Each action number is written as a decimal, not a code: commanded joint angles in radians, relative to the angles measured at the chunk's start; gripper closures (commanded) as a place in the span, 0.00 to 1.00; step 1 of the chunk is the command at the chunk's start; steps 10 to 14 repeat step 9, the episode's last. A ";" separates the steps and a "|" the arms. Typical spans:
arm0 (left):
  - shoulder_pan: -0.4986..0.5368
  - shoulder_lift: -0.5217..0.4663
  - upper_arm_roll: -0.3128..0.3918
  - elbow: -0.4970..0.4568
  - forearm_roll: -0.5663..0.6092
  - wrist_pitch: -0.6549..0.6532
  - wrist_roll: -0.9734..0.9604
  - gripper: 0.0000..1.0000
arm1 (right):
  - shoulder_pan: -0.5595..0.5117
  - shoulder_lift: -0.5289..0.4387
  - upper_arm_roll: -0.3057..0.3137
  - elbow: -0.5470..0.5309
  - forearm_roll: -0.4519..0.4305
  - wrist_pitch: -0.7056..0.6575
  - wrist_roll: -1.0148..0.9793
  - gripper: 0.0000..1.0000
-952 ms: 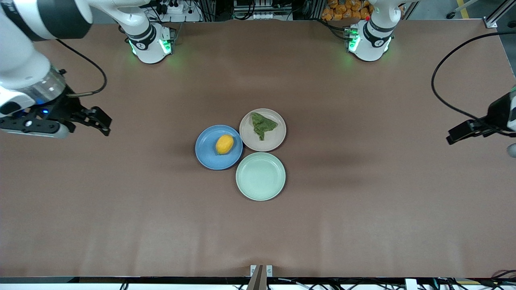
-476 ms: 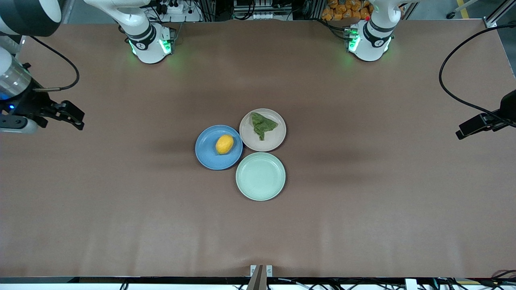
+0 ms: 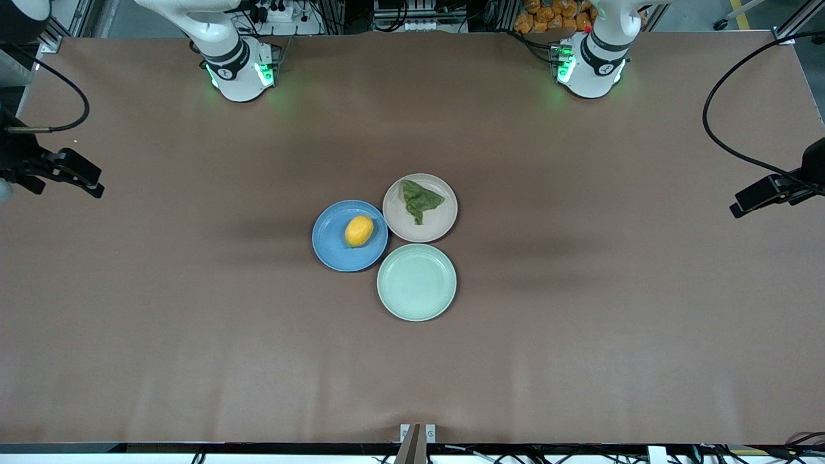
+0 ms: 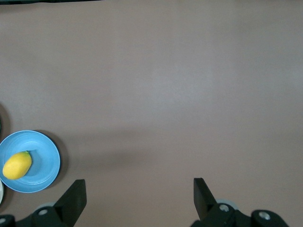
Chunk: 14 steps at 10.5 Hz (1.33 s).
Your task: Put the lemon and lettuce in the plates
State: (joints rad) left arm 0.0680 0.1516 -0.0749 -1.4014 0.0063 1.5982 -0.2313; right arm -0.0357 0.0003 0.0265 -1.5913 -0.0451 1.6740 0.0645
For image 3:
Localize bag of oranges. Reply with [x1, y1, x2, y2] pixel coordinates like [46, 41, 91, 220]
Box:
[514, 0, 597, 34]

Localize aluminium frame post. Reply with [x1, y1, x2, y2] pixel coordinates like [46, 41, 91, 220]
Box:
[773, 0, 825, 46]
[35, 0, 84, 53]

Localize black floor cable bundle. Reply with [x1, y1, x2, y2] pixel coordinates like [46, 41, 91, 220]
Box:
[783, 430, 825, 461]

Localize blue plate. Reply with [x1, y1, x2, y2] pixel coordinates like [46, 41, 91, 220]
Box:
[312, 200, 389, 273]

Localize green lettuce leaf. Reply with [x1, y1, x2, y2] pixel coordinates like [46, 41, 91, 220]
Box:
[398, 179, 445, 226]

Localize beige plate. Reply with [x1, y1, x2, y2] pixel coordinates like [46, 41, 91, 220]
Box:
[382, 173, 459, 244]

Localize yellow lemon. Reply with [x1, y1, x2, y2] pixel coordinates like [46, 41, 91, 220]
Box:
[344, 215, 375, 248]

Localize pale green plate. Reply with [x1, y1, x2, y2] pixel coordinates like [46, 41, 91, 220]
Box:
[376, 243, 458, 322]

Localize white power strip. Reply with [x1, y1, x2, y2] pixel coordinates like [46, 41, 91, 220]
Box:
[255, 0, 304, 23]

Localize metal table edge bracket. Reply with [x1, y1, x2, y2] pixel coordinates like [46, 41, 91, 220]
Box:
[400, 423, 437, 464]

